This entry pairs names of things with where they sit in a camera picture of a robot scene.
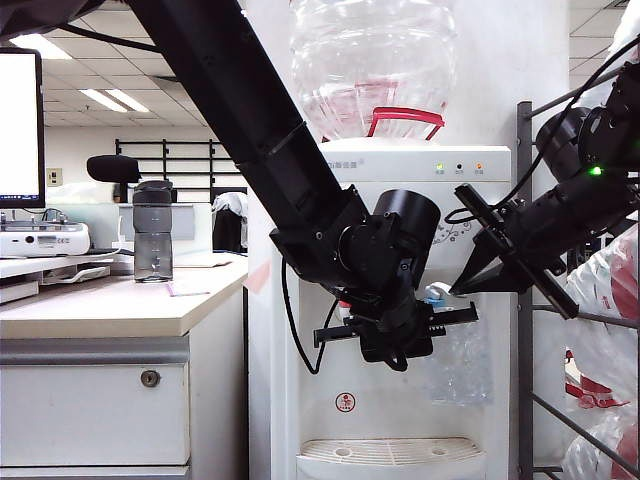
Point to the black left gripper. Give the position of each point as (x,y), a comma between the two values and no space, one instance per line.
(400,322)

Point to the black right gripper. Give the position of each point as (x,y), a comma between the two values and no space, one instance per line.
(535,235)

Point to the blue cold water tap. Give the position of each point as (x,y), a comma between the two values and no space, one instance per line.
(437,289)

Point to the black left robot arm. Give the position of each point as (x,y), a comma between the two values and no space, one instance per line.
(240,100)

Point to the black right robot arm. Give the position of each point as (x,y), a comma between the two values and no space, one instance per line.
(615,135)

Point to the red hot water tap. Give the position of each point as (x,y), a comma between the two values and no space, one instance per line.
(344,312)

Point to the white water dispenser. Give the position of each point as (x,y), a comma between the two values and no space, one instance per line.
(375,425)

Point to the grey sports water bottle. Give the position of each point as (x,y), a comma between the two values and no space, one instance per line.
(152,240)

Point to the dark metal storage rack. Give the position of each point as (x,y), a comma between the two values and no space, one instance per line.
(523,350)

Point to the white drip tray grille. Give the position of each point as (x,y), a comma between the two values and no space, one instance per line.
(390,450)

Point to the pink tape patch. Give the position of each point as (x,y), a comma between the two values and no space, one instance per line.
(257,279)

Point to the black office chair back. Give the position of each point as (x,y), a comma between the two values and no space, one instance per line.
(225,235)

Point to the white draped cloth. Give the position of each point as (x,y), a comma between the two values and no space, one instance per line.
(232,202)

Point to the white box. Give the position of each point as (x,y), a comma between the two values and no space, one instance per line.
(195,250)

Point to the round metal drawer lock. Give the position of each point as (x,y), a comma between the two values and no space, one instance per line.
(150,379)

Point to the white drawer cabinet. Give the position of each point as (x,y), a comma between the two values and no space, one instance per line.
(90,415)

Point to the black chair headrest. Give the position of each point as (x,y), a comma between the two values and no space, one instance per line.
(112,169)

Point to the ceiling air vent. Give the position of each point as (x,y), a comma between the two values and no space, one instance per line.
(162,79)

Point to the white monitor riser shelf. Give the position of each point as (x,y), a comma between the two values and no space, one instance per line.
(50,264)

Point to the fluorescent ceiling light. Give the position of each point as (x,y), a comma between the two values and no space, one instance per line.
(112,101)
(35,46)

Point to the white projector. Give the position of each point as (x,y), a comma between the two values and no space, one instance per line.
(45,242)

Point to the black framed computer monitor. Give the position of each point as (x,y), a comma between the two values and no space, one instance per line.
(17,125)

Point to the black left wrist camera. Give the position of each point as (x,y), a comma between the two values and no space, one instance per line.
(397,353)

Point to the black wall shelf rack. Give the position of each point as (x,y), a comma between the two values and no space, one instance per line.
(164,160)

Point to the wall outlet plate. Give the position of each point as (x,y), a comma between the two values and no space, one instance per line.
(53,178)

